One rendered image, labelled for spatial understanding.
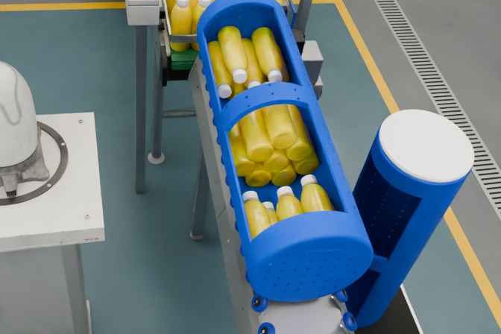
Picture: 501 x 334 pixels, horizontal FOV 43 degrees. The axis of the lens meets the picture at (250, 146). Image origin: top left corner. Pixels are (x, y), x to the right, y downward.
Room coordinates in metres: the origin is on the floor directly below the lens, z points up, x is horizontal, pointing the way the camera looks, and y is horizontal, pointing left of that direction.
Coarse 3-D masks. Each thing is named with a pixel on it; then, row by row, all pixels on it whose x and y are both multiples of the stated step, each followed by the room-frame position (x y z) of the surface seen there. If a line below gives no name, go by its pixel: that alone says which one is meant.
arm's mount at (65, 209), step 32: (64, 128) 1.08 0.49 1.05; (64, 160) 0.97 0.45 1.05; (96, 160) 1.00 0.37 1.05; (0, 192) 0.84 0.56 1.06; (32, 192) 0.86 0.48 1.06; (64, 192) 0.88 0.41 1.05; (96, 192) 0.90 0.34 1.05; (0, 224) 0.75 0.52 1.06; (32, 224) 0.77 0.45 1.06; (64, 224) 0.79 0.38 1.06; (96, 224) 0.80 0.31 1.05
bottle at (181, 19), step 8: (176, 8) 1.66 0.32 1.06; (184, 8) 1.66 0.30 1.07; (176, 16) 1.65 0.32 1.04; (184, 16) 1.65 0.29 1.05; (176, 24) 1.65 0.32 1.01; (184, 24) 1.65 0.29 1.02; (176, 32) 1.65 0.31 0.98; (184, 32) 1.65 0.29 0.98; (176, 48) 1.65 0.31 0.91; (184, 48) 1.65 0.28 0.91
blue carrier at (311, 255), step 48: (240, 0) 1.54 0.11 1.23; (288, 48) 1.38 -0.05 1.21; (240, 96) 1.17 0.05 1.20; (288, 96) 1.17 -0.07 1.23; (240, 192) 0.92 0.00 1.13; (336, 192) 1.03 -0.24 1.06; (288, 240) 0.76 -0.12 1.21; (336, 240) 0.78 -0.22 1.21; (288, 288) 0.76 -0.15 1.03; (336, 288) 0.80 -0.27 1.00
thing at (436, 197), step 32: (384, 160) 1.23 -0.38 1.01; (384, 192) 1.44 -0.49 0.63; (416, 192) 1.17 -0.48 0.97; (448, 192) 1.19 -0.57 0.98; (384, 224) 1.43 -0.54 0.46; (416, 224) 1.17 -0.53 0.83; (384, 256) 1.41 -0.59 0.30; (416, 256) 1.21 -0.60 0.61; (352, 288) 1.33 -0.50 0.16; (384, 288) 1.17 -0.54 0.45
